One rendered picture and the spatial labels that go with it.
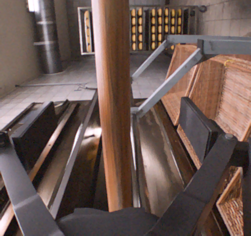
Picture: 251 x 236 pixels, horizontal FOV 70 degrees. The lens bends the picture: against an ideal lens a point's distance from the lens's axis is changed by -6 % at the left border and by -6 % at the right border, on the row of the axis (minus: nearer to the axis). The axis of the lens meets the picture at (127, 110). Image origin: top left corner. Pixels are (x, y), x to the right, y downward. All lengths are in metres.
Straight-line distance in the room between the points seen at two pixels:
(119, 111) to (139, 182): 0.21
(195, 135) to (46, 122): 0.13
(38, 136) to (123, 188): 0.11
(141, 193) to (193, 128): 0.20
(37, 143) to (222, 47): 0.57
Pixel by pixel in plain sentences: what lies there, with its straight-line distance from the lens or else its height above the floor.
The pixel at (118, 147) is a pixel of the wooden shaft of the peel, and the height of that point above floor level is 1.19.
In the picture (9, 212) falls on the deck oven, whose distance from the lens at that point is 0.93.
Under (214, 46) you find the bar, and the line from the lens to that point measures 0.62.
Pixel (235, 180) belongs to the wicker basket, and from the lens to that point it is 0.75.
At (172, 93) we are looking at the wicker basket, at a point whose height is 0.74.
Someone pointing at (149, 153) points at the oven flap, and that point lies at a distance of 1.09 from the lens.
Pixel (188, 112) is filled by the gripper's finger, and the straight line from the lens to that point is 0.18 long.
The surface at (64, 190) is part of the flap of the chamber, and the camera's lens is 0.70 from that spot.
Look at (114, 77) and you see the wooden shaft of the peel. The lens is 0.16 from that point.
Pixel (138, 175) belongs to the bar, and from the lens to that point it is 0.38.
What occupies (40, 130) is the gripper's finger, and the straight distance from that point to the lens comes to 0.17.
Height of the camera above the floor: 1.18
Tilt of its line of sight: 1 degrees down
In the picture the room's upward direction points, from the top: 92 degrees counter-clockwise
